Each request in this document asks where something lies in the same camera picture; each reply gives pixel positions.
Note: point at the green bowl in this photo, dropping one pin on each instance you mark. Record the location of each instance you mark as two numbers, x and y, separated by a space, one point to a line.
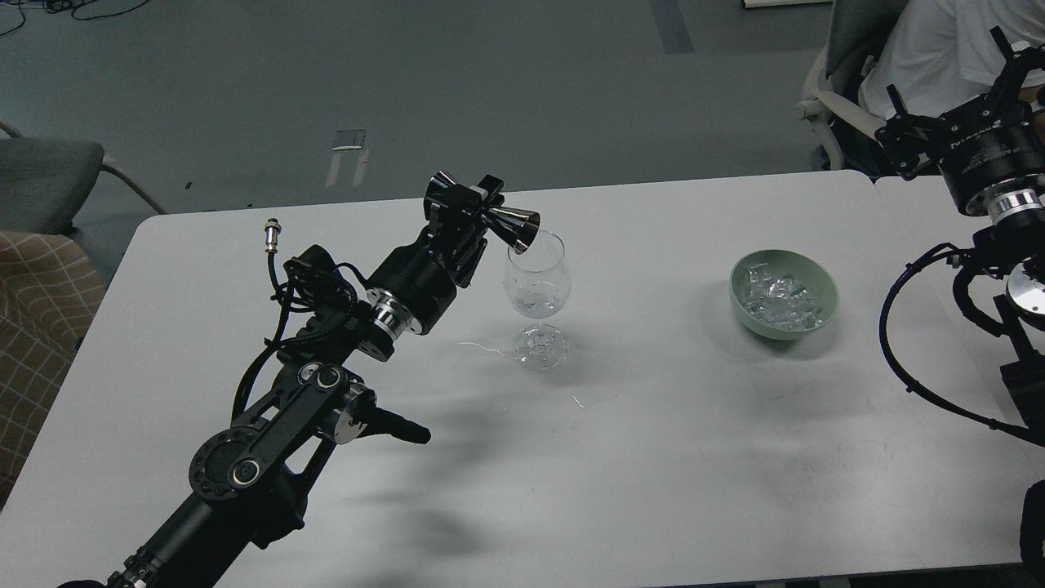
805 270

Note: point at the checked beige cushion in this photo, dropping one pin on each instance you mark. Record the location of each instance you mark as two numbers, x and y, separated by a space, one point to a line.
50 294

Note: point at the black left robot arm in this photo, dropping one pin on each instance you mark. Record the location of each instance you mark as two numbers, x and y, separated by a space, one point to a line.
296 401

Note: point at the steel jigger measuring cup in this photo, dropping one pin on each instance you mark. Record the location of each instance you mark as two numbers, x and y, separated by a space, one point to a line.
518 228

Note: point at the clear ice cubes pile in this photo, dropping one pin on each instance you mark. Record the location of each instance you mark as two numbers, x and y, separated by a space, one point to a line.
779 301

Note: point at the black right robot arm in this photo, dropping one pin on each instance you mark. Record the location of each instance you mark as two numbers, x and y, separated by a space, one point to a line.
998 286

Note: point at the clear wine glass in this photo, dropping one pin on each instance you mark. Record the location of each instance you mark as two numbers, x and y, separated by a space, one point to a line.
538 284

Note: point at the grey office chair left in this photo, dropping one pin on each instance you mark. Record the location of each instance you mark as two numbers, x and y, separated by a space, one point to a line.
45 181

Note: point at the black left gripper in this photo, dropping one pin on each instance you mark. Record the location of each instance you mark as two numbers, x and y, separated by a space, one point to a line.
425 276

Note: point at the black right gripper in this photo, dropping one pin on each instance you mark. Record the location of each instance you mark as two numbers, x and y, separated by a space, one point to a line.
982 167

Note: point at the person in white shirt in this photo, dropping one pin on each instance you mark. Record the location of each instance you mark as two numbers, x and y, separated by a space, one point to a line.
941 54

